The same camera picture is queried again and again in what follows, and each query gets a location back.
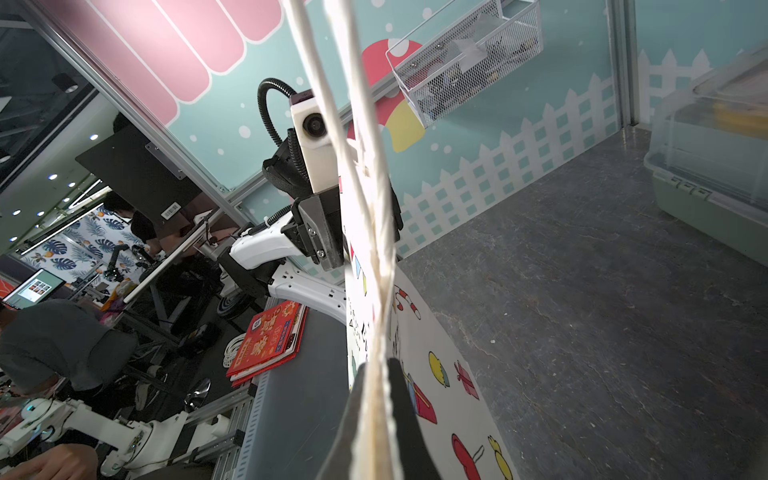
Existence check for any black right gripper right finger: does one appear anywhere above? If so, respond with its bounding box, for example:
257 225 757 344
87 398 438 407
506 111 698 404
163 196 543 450
387 358 440 480

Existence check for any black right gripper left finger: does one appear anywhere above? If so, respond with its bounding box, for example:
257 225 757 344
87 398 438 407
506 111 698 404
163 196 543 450
316 363 375 480

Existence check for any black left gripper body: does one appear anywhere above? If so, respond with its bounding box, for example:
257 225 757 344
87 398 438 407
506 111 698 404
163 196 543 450
281 191 345 270

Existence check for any white gift bag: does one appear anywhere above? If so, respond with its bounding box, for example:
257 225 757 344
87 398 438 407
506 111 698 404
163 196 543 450
283 1 518 479

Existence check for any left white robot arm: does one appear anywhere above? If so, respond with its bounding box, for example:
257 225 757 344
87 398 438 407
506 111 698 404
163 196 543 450
218 78 347 322

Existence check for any red children's book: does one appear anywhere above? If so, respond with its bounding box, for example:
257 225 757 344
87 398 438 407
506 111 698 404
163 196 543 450
226 301 309 387

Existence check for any black monitor on stand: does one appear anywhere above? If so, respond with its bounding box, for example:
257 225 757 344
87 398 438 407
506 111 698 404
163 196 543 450
76 125 215 230

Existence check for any laptop with lit screen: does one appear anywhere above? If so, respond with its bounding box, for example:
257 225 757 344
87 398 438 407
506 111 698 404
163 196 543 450
2 268 65 310

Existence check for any person in grey shirt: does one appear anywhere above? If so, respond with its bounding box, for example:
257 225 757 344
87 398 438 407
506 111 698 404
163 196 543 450
1 299 138 397

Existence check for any clear plastic storage box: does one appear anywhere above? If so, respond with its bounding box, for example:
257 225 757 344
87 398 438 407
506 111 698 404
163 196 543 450
644 44 767 264

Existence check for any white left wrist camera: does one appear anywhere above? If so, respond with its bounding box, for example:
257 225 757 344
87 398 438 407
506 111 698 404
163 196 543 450
290 90 338 193

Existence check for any white wire wall basket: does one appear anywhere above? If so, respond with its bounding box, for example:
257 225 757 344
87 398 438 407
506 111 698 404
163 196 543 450
385 1 544 128

